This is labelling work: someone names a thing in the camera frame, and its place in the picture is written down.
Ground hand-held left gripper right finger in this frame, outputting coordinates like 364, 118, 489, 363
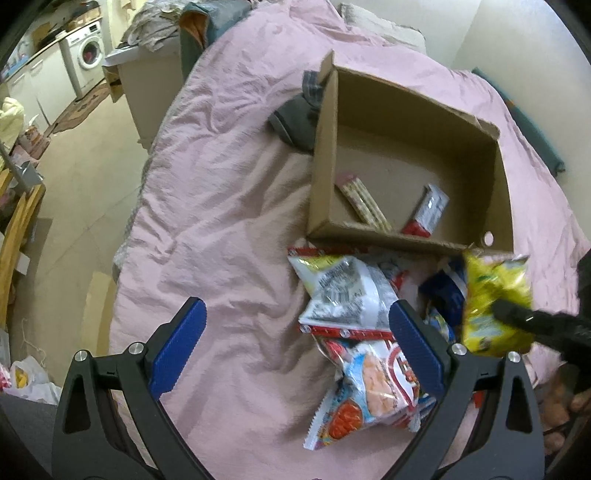
388, 299, 546, 480

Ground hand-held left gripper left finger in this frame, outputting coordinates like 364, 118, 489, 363
52, 296, 208, 480

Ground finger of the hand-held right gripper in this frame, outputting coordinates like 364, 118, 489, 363
492, 300, 578, 358

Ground dark blue snack packet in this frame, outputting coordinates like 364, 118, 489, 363
419, 257, 468, 334

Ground white yellow barcode snack bag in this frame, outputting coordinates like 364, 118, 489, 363
287, 247, 408, 341

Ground red white small packet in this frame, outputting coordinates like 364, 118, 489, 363
400, 184, 450, 239

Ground beige wafer packet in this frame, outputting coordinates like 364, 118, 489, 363
336, 174, 394, 232

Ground cardboard box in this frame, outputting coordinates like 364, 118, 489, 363
307, 50, 515, 256

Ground person's right hand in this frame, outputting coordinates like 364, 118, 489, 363
538, 364, 591, 455

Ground white plastic bag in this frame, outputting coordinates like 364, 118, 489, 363
0, 355, 63, 405

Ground pink blanket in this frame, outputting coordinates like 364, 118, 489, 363
108, 0, 591, 480

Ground teal cloth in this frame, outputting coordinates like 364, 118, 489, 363
472, 68, 567, 175

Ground wooden chair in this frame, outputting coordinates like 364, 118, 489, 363
0, 170, 48, 325

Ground dark grey garment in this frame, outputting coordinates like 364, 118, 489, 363
268, 71, 327, 153

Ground white storage chest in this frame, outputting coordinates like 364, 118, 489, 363
103, 44, 184, 149

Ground patterned floor rug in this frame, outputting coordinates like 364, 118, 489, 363
50, 83, 112, 136

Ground pale yellow cloth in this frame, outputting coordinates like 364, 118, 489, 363
0, 97, 27, 149

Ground white kitchen cabinets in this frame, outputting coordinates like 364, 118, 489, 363
4, 44, 78, 131

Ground white washing machine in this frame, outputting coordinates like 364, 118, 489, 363
61, 21, 108, 96

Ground orange grey garment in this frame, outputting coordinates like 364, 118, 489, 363
179, 0, 254, 82

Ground pile of light clothes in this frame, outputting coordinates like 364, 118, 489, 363
124, 0, 195, 50

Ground white pillow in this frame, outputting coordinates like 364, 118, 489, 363
338, 2, 426, 48

